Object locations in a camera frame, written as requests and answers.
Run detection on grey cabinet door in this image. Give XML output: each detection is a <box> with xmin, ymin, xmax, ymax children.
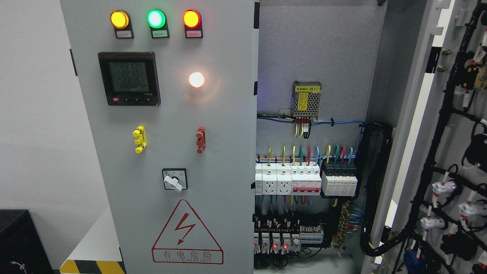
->
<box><xmin>361</xmin><ymin>0</ymin><xmax>486</xmax><ymax>274</ymax></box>
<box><xmin>60</xmin><ymin>0</ymin><xmax>258</xmax><ymax>274</ymax></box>

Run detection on red indicator lamp left door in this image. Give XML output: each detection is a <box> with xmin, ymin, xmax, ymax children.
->
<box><xmin>182</xmin><ymin>9</ymin><xmax>203</xmax><ymax>39</ymax></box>

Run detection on green indicator lamp left door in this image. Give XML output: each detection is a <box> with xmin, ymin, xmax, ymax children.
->
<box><xmin>146</xmin><ymin>9</ymin><xmax>169</xmax><ymax>39</ymax></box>

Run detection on yellow indicator lamp left door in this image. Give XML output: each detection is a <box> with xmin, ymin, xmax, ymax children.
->
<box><xmin>110</xmin><ymin>10</ymin><xmax>134</xmax><ymax>39</ymax></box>

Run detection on white indicator lamp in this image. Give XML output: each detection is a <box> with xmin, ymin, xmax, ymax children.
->
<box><xmin>188</xmin><ymin>72</ymin><xmax>205</xmax><ymax>88</ymax></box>

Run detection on metal mesh power supply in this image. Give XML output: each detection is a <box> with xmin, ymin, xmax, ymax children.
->
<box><xmin>291</xmin><ymin>80</ymin><xmax>322</xmax><ymax>118</ymax></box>

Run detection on red white circuit breaker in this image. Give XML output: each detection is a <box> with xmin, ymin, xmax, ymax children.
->
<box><xmin>291</xmin><ymin>164</ymin><xmax>322</xmax><ymax>196</ymax></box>

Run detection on row of relay modules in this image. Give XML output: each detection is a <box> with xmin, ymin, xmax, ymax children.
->
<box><xmin>253</xmin><ymin>227</ymin><xmax>325</xmax><ymax>255</ymax></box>

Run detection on red electric hazard sticker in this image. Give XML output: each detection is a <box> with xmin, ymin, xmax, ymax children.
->
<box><xmin>151</xmin><ymin>199</ymin><xmax>224</xmax><ymax>265</ymax></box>

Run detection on black digital power meter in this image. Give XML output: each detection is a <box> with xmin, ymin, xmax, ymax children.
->
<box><xmin>97</xmin><ymin>51</ymin><xmax>161</xmax><ymax>106</ymax></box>

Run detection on brass ground bar right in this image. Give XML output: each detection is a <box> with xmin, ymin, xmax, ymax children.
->
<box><xmin>334</xmin><ymin>201</ymin><xmax>351</xmax><ymax>247</ymax></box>

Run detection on white platform hazard stripes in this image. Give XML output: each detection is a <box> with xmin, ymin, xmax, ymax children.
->
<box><xmin>59</xmin><ymin>207</ymin><xmax>126</xmax><ymax>274</ymax></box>

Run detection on black box on floor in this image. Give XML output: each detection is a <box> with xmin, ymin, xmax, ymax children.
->
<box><xmin>0</xmin><ymin>209</ymin><xmax>53</xmax><ymax>274</ymax></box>

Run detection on red terminal post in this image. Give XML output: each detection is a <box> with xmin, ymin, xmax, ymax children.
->
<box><xmin>196</xmin><ymin>126</ymin><xmax>206</xmax><ymax>154</ymax></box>

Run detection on white din rail sockets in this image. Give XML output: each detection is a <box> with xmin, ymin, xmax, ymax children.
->
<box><xmin>261</xmin><ymin>163</ymin><xmax>292</xmax><ymax>195</ymax></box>

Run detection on white rotary selector switch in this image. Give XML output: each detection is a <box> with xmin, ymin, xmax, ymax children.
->
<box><xmin>162</xmin><ymin>168</ymin><xmax>188</xmax><ymax>193</ymax></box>

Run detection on yellow terminal post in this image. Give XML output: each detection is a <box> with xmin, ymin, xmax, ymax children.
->
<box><xmin>132</xmin><ymin>125</ymin><xmax>147</xmax><ymax>154</ymax></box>

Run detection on black spiral cable loom right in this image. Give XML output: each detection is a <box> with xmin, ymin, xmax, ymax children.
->
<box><xmin>354</xmin><ymin>122</ymin><xmax>413</xmax><ymax>257</ymax></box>

